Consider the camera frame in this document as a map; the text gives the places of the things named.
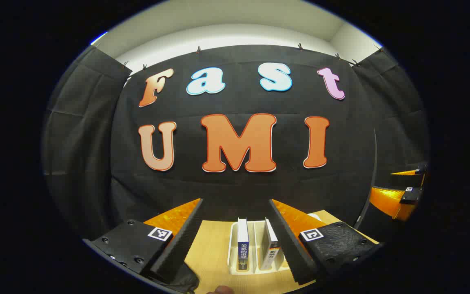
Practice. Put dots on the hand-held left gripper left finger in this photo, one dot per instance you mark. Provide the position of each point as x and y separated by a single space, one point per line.
186 237

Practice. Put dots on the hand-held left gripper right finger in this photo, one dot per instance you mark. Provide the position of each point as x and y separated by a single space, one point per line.
288 241

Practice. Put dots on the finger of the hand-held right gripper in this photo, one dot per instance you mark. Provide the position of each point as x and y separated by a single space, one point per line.
411 197
420 169

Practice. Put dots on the white cover book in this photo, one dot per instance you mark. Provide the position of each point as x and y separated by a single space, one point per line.
268 253

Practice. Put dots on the white bookshelf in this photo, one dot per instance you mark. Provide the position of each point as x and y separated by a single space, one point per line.
255 245

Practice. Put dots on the black schoolbag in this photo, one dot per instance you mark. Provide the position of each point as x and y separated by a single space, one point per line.
182 280

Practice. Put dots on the blue cover book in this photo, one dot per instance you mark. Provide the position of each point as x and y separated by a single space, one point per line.
242 245

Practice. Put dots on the black backdrop cloth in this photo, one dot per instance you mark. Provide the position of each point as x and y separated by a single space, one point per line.
235 188

